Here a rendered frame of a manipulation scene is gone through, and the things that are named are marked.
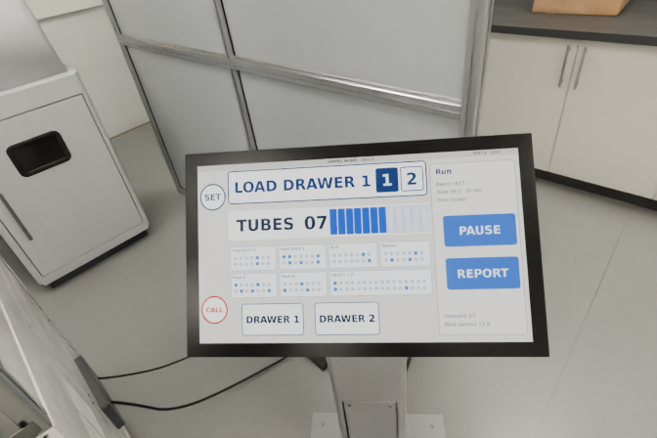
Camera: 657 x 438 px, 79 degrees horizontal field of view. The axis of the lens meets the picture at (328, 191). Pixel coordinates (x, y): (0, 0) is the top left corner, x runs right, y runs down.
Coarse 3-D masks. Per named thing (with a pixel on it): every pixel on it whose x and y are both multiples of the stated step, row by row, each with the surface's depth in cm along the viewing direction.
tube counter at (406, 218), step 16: (304, 208) 60; (320, 208) 60; (336, 208) 59; (352, 208) 59; (368, 208) 59; (384, 208) 58; (400, 208) 58; (416, 208) 58; (304, 224) 60; (320, 224) 59; (336, 224) 59; (352, 224) 59; (368, 224) 59; (384, 224) 58; (400, 224) 58; (416, 224) 58
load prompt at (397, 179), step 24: (288, 168) 61; (312, 168) 60; (336, 168) 60; (360, 168) 59; (384, 168) 59; (408, 168) 59; (240, 192) 61; (264, 192) 61; (288, 192) 60; (312, 192) 60; (336, 192) 60; (360, 192) 59; (384, 192) 59; (408, 192) 58
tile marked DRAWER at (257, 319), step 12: (252, 312) 60; (264, 312) 59; (276, 312) 59; (288, 312) 59; (300, 312) 59; (252, 324) 60; (264, 324) 59; (276, 324) 59; (288, 324) 59; (300, 324) 59
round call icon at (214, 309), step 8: (200, 296) 61; (208, 296) 61; (216, 296) 60; (224, 296) 60; (200, 304) 61; (208, 304) 61; (216, 304) 60; (224, 304) 60; (200, 312) 61; (208, 312) 60; (216, 312) 60; (224, 312) 60; (200, 320) 61; (208, 320) 60; (216, 320) 60; (224, 320) 60
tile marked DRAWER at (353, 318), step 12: (324, 312) 58; (336, 312) 58; (348, 312) 58; (360, 312) 58; (372, 312) 58; (324, 324) 58; (336, 324) 58; (348, 324) 58; (360, 324) 58; (372, 324) 57
